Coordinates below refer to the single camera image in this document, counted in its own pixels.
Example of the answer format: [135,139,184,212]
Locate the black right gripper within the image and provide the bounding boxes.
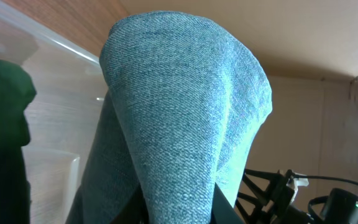
[235,169,314,224]

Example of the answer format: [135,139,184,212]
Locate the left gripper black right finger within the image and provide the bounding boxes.
[210,184,244,224]

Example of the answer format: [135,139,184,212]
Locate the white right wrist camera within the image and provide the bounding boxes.
[287,172,309,195]

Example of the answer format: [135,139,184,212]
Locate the clear plastic storage bin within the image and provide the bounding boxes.
[0,1,107,223]

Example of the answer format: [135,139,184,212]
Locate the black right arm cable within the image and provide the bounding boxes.
[290,174,358,196]

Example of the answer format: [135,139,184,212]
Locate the blue cloth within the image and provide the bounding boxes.
[67,11,272,223]

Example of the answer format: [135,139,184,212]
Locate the dark green cloth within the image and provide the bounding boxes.
[0,60,37,223]

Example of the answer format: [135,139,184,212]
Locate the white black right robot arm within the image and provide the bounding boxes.
[235,169,358,224]

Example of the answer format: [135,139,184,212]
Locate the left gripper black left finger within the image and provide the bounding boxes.
[111,186,149,224]

